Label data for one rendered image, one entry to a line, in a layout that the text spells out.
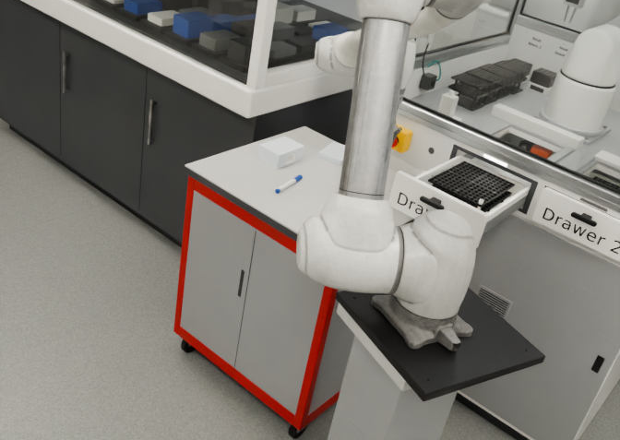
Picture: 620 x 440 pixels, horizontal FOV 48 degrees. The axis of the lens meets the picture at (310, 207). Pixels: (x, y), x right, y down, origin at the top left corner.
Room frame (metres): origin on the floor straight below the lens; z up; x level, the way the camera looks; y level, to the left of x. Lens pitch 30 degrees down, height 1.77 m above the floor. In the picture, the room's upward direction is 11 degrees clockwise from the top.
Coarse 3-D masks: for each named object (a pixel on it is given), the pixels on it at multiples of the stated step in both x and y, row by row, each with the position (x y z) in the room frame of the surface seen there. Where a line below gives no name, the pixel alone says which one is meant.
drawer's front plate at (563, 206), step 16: (544, 192) 1.87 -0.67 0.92; (544, 208) 1.86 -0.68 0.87; (560, 208) 1.84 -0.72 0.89; (576, 208) 1.81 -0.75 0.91; (592, 208) 1.80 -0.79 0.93; (544, 224) 1.85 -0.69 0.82; (560, 224) 1.83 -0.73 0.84; (576, 224) 1.80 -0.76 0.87; (608, 224) 1.76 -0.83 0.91; (576, 240) 1.79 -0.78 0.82; (592, 240) 1.77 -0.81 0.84; (608, 240) 1.75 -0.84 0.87
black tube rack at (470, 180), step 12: (456, 168) 1.95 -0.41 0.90; (468, 168) 1.97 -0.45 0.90; (480, 168) 1.99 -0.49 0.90; (444, 180) 1.85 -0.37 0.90; (456, 180) 1.87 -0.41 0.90; (468, 180) 1.88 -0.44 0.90; (480, 180) 1.90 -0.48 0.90; (492, 180) 1.92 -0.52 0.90; (504, 180) 1.94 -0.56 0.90; (468, 192) 1.80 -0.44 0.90; (480, 192) 1.82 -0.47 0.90; (492, 192) 1.84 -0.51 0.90; (504, 192) 1.86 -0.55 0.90; (492, 204) 1.82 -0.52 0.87
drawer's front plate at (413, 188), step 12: (396, 180) 1.78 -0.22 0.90; (408, 180) 1.76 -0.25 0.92; (420, 180) 1.76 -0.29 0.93; (396, 192) 1.78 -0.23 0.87; (408, 192) 1.76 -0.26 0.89; (420, 192) 1.74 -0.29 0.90; (432, 192) 1.72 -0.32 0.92; (444, 192) 1.72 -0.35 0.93; (396, 204) 1.77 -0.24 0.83; (408, 204) 1.75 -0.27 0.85; (420, 204) 1.73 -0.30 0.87; (444, 204) 1.69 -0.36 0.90; (456, 204) 1.68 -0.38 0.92; (468, 204) 1.67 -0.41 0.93; (468, 216) 1.65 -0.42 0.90; (480, 216) 1.63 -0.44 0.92; (480, 228) 1.63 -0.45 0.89; (480, 240) 1.64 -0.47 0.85
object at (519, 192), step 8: (456, 160) 2.03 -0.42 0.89; (464, 160) 2.06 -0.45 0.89; (440, 168) 1.95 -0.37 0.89; (448, 168) 2.00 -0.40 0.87; (488, 168) 2.01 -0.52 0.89; (416, 176) 1.85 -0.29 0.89; (424, 176) 1.88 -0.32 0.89; (432, 176) 1.92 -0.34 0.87; (504, 176) 1.98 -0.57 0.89; (520, 184) 1.94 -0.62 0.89; (512, 192) 1.95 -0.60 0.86; (520, 192) 1.89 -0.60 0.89; (528, 192) 1.92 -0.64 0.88; (504, 200) 1.93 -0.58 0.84; (512, 200) 1.82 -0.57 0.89; (520, 200) 1.88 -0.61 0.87; (496, 208) 1.75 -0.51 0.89; (504, 208) 1.78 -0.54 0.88; (512, 208) 1.84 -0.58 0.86; (488, 216) 1.70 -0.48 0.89; (496, 216) 1.74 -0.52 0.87; (504, 216) 1.80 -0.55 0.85; (488, 224) 1.71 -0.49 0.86
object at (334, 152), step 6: (330, 144) 2.22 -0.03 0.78; (336, 144) 2.23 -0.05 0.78; (324, 150) 2.16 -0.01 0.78; (330, 150) 2.17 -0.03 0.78; (336, 150) 2.18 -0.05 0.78; (342, 150) 2.19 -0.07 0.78; (318, 156) 2.13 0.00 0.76; (324, 156) 2.13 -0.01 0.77; (330, 156) 2.13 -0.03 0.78; (336, 156) 2.13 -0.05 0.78; (342, 156) 2.14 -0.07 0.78; (336, 162) 2.11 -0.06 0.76; (342, 162) 2.12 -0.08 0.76
